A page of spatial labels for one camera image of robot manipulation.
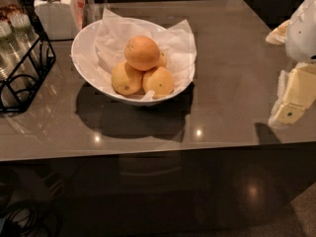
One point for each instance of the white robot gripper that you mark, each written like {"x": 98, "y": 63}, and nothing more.
{"x": 302, "y": 34}

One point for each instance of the hidden back orange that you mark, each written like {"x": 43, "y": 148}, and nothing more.
{"x": 162, "y": 60}

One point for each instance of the white bowl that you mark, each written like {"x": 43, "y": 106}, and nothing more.
{"x": 85, "y": 60}

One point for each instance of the white paper liner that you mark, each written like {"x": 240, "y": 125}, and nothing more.
{"x": 177, "y": 46}

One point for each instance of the clear glass tumbler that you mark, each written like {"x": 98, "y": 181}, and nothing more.
{"x": 24, "y": 31}
{"x": 11, "y": 54}

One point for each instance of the clear glass tumbler left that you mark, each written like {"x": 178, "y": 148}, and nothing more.
{"x": 11, "y": 54}

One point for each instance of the black wire rack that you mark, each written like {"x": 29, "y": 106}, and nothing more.
{"x": 16, "y": 97}

